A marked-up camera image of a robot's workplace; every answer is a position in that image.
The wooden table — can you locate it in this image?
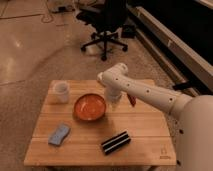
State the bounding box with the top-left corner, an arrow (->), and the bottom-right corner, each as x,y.
24,80 -> 176,166

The orange ceramic bowl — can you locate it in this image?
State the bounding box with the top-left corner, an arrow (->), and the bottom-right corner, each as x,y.
73,93 -> 106,121

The red chili pepper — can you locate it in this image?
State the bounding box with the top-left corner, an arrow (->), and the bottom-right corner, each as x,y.
127,94 -> 136,107

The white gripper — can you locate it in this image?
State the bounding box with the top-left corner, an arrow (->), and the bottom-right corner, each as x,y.
105,86 -> 122,111

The black office chair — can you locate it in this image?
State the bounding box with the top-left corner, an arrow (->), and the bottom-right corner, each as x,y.
76,0 -> 128,61

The small black box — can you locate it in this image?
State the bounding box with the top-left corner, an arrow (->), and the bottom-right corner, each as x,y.
121,25 -> 136,38

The white plastic cup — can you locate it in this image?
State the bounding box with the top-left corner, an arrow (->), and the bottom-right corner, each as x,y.
53,81 -> 69,103

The black white striped box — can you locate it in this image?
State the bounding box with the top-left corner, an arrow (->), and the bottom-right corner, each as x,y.
101,131 -> 131,155

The long wooden bench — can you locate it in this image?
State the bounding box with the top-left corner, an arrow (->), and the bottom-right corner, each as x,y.
128,0 -> 213,92

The blue sponge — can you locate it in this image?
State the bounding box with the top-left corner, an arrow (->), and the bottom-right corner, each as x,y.
48,124 -> 70,146

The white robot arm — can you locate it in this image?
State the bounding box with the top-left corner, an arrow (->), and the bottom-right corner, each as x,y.
97,63 -> 213,171

